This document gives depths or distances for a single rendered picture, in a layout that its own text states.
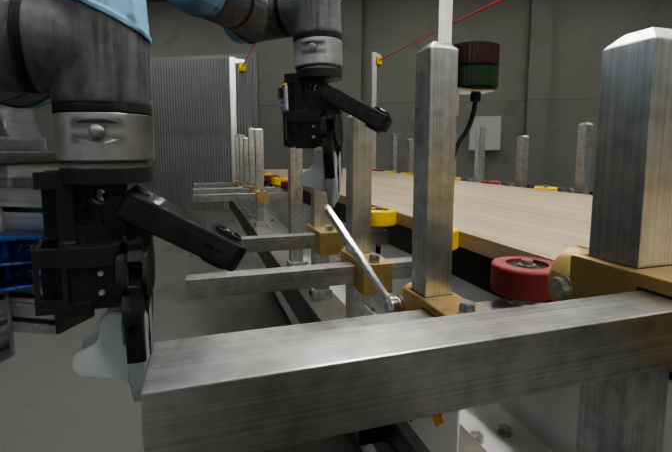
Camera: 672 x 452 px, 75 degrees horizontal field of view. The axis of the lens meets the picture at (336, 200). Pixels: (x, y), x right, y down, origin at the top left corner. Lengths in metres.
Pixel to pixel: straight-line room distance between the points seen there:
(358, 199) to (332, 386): 0.58
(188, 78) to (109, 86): 7.91
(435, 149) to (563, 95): 7.11
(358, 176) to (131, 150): 0.43
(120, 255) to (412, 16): 7.26
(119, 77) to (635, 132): 0.36
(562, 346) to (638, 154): 0.13
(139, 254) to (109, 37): 0.17
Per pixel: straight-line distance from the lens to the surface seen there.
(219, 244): 0.40
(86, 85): 0.39
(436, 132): 0.51
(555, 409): 0.74
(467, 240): 0.78
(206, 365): 0.18
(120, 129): 0.39
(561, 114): 7.56
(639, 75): 0.32
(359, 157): 0.73
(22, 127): 0.97
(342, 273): 0.71
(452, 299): 0.53
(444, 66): 0.52
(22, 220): 0.91
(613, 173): 0.32
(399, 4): 7.59
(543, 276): 0.54
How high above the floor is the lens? 1.04
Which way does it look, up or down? 6 degrees down
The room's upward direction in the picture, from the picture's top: straight up
